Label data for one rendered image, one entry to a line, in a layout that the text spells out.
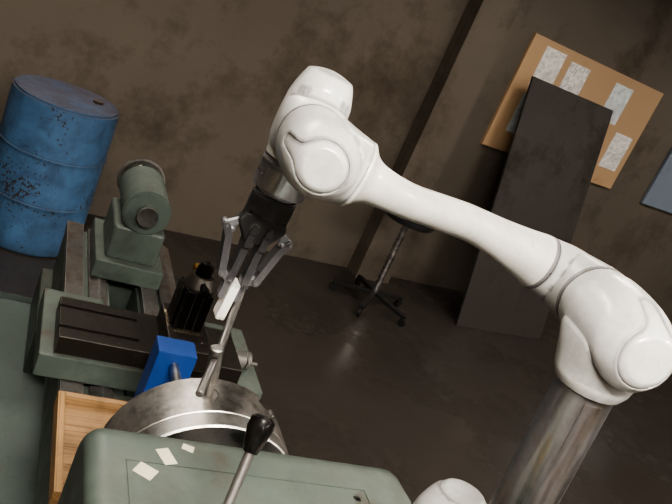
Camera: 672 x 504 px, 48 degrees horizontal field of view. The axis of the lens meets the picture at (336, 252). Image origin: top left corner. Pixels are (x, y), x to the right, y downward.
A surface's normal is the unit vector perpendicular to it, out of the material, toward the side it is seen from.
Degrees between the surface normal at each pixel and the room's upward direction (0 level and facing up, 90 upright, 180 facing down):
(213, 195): 90
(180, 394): 25
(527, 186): 75
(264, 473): 0
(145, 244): 90
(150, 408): 43
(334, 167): 88
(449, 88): 90
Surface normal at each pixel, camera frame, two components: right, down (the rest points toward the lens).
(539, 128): 0.48, 0.23
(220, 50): 0.40, 0.47
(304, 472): 0.39, -0.87
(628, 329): -0.44, -0.52
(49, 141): 0.16, 0.40
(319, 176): -0.01, 0.29
